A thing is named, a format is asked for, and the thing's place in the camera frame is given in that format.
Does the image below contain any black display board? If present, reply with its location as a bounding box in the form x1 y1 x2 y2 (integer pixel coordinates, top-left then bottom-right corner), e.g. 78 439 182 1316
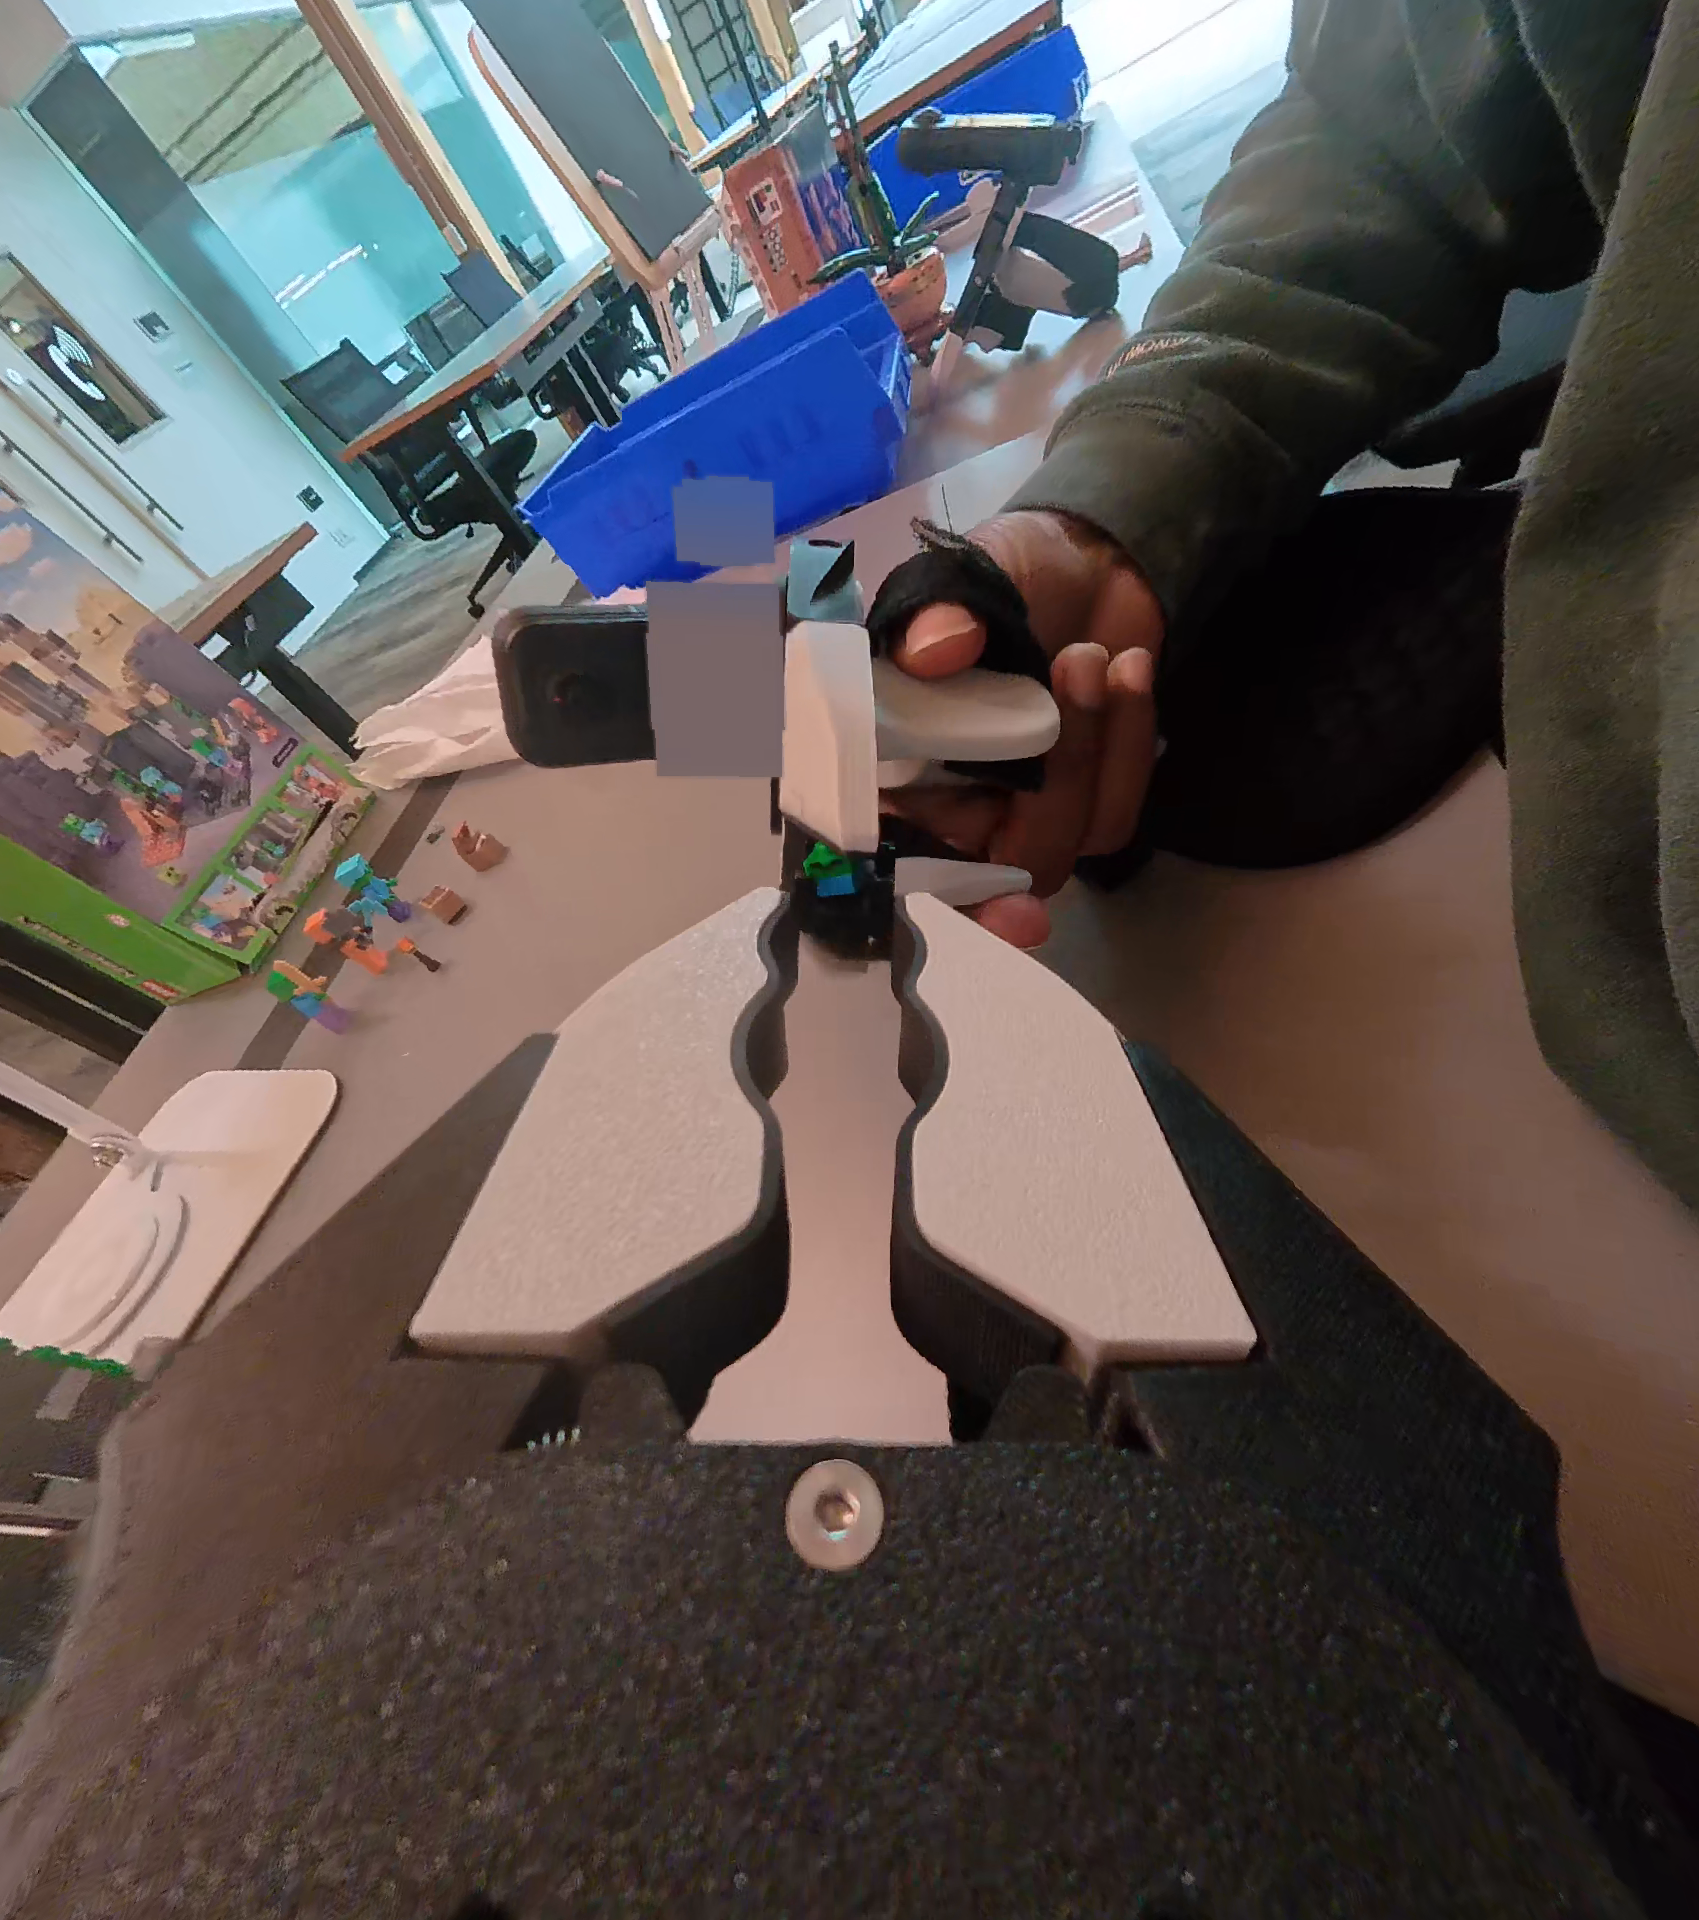
464 0 720 293

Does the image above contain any green toy brick box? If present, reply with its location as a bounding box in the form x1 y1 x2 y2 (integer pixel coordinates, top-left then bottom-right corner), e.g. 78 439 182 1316
0 476 382 1003

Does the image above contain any toy figure with purple legs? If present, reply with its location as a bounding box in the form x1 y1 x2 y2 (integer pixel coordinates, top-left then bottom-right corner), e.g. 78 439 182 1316
264 963 360 1039

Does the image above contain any person's right forearm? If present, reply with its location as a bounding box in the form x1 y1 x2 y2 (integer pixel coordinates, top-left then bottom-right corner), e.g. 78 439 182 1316
1042 0 1667 631

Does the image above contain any potted plant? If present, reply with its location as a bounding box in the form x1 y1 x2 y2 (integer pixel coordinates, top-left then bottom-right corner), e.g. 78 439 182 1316
808 41 960 358

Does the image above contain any long wooden office desk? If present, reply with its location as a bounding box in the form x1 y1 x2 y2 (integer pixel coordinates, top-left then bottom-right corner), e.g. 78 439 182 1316
340 240 678 588

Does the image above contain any spare hand-held gripper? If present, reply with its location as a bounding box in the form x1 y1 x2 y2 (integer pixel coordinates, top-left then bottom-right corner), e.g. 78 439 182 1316
894 108 1123 362

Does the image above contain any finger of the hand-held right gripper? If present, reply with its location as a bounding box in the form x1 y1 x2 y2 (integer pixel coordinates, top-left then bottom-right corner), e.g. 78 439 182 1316
768 618 884 859

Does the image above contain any black small brick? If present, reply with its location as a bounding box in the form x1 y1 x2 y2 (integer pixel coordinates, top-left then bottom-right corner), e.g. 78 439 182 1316
802 840 894 959

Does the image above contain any white plastic bag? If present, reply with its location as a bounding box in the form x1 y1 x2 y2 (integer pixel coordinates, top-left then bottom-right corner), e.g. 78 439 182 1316
352 647 528 791

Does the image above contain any blue storage bin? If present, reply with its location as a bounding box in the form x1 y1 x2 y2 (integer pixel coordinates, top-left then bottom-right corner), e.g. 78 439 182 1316
782 266 914 370
850 21 1091 193
520 322 922 597

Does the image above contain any glass panel with phone icon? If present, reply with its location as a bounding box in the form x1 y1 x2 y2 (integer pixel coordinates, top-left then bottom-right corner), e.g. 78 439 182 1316
0 251 168 448

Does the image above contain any grey desk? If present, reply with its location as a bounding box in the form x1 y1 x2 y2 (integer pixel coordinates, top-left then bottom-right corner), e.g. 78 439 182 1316
0 343 1699 1794

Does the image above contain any orange printed box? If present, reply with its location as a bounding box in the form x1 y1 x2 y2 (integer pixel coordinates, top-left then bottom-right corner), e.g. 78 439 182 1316
718 115 866 319

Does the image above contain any black honeycomb wrist rest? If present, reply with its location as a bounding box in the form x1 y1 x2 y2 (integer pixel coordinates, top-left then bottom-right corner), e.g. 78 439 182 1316
1089 476 1559 875

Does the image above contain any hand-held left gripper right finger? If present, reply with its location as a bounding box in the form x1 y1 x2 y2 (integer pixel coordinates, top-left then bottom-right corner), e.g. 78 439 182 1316
892 891 1259 1373

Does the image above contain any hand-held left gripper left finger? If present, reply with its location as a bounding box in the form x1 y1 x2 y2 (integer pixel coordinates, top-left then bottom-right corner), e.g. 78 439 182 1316
408 884 792 1360

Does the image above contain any person's right hand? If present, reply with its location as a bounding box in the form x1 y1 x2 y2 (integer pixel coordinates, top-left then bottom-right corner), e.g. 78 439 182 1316
880 506 1169 954

